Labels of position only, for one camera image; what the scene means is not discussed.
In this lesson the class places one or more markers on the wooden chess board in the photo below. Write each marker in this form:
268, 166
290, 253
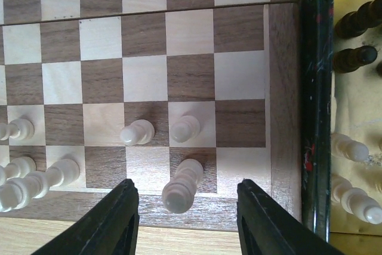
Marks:
82, 70

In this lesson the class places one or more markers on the white chess pawn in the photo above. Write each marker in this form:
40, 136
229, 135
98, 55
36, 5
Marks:
185, 128
138, 132

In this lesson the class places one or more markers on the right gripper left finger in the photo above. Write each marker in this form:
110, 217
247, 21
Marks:
110, 227

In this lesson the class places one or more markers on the dark chess piece in tray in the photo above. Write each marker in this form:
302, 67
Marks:
355, 23
351, 59

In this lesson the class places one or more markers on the yellow tin tray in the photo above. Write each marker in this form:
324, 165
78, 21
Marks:
345, 103

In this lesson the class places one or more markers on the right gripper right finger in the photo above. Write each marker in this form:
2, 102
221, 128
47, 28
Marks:
266, 228

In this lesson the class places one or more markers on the white chess piece in tray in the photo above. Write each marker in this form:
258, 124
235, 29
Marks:
355, 201
343, 146

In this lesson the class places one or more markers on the white chess bishop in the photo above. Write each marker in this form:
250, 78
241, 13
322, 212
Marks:
179, 193

